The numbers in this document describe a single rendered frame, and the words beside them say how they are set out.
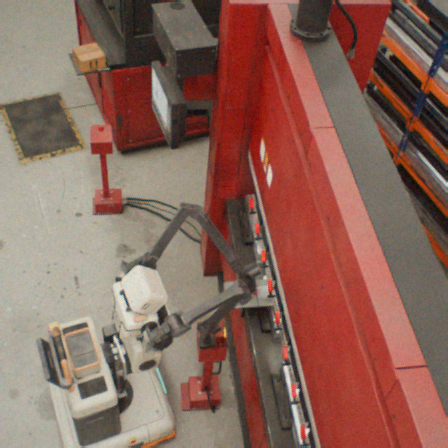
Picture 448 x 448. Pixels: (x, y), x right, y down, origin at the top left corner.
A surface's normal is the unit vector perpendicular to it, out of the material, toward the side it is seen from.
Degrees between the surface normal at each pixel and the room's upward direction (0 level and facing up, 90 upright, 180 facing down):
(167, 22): 1
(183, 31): 1
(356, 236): 0
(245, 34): 90
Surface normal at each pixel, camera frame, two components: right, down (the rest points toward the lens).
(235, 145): 0.14, 0.76
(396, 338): 0.08, -0.66
